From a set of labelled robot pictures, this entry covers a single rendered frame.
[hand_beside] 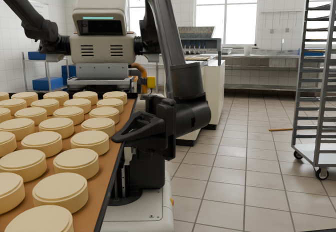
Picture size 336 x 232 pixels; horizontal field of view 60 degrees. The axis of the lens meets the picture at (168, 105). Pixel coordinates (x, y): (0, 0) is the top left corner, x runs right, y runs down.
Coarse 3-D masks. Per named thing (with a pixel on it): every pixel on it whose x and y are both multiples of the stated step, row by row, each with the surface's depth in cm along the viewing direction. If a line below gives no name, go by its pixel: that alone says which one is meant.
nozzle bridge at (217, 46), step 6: (186, 42) 373; (192, 42) 372; (198, 42) 370; (210, 42) 366; (216, 42) 365; (186, 48) 375; (192, 48) 373; (198, 48) 371; (210, 48) 368; (216, 48) 358
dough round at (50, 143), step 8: (32, 136) 39; (40, 136) 39; (48, 136) 39; (56, 136) 39; (24, 144) 37; (32, 144) 37; (40, 144) 37; (48, 144) 37; (56, 144) 38; (48, 152) 38; (56, 152) 38
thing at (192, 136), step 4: (200, 128) 359; (192, 132) 315; (196, 132) 322; (180, 136) 319; (184, 136) 318; (188, 136) 317; (192, 136) 316; (196, 136) 326; (176, 140) 324; (180, 140) 323; (184, 140) 322; (188, 140) 321; (192, 140) 320; (176, 144) 325; (180, 144) 324; (184, 144) 323; (188, 144) 322; (192, 144) 321
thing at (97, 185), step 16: (128, 112) 56; (80, 128) 48; (16, 144) 42; (64, 144) 42; (112, 144) 42; (48, 160) 37; (112, 160) 37; (96, 176) 33; (96, 192) 30; (16, 208) 28; (80, 208) 28; (96, 208) 28; (0, 224) 26; (80, 224) 26
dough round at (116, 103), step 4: (100, 100) 56; (104, 100) 56; (108, 100) 56; (112, 100) 56; (116, 100) 56; (120, 100) 56; (96, 104) 55; (100, 104) 54; (104, 104) 54; (108, 104) 54; (112, 104) 54; (116, 104) 54; (120, 104) 54; (116, 108) 54; (120, 108) 55; (120, 112) 55
